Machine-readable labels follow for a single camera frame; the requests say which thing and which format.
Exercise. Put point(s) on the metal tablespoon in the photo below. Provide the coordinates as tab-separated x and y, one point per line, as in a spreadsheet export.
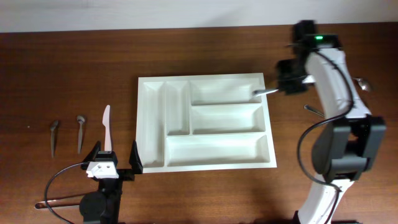
363	84
314	110

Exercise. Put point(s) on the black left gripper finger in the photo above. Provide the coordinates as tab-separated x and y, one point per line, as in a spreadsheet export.
92	154
134	159

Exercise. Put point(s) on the small dark metal teaspoon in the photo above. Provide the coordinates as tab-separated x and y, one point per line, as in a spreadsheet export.
53	127

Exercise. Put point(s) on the metal fork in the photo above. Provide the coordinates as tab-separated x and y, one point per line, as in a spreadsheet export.
256	93

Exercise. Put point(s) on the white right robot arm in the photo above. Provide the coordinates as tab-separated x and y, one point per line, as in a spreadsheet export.
334	152

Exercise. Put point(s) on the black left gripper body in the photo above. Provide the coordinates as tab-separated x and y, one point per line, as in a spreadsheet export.
125	174

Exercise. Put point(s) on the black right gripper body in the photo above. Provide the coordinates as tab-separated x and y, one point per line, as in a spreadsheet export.
290	76

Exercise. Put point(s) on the white plastic cutlery tray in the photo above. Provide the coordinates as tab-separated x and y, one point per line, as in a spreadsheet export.
203	122

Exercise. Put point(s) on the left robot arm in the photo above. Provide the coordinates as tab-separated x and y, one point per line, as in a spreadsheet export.
102	205

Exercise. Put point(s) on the pink plastic knife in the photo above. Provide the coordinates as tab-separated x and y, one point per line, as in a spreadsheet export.
106	124

